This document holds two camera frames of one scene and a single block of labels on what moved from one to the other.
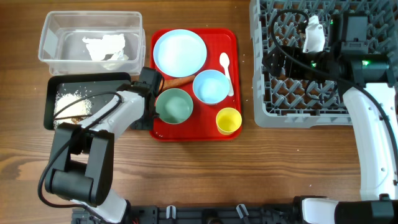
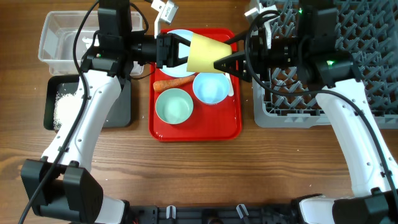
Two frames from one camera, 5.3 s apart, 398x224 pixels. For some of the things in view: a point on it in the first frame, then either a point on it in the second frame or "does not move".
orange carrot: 172,83 does not move
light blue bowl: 211,86 does not move
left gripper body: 147,121 to 162,51
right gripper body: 280,62 to 255,56
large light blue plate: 180,53 does not move
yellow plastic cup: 228,120 to 204,51
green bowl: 174,106 does not move
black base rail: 287,213 does not move
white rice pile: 83,107 does not move
